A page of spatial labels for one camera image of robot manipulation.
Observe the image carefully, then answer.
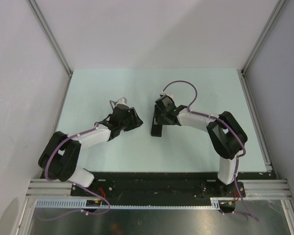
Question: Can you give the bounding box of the black glasses case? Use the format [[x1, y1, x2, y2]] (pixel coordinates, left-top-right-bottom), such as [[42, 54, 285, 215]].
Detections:
[[150, 105, 163, 137]]

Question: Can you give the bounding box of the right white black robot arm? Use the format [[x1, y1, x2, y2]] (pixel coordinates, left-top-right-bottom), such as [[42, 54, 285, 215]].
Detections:
[[151, 95, 248, 196]]

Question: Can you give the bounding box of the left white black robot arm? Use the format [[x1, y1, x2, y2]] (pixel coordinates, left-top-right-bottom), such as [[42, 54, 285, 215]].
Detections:
[[38, 104, 143, 196]]

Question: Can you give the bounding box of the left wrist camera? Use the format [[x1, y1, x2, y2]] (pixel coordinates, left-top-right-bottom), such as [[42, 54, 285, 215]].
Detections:
[[116, 97, 127, 106]]

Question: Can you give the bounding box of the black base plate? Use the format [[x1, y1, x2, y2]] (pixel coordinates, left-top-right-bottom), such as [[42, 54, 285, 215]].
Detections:
[[71, 172, 277, 206]]

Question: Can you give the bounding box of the slotted cable duct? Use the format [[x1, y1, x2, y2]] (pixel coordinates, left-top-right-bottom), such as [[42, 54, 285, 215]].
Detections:
[[36, 198, 235, 210]]

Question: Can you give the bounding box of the aluminium front rail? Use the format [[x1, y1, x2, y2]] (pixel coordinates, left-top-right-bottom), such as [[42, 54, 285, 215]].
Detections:
[[26, 179, 293, 200]]

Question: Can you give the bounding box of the left aluminium corner post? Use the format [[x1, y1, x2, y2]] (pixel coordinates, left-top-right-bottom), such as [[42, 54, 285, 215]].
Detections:
[[26, 0, 73, 78]]

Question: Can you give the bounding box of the aluminium corner post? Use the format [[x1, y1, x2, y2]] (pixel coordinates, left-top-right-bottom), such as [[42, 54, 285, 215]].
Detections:
[[26, 0, 73, 78], [241, 0, 289, 76]]

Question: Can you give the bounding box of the right aluminium corner post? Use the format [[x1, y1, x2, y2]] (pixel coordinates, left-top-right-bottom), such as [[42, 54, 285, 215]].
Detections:
[[241, 0, 289, 76]]

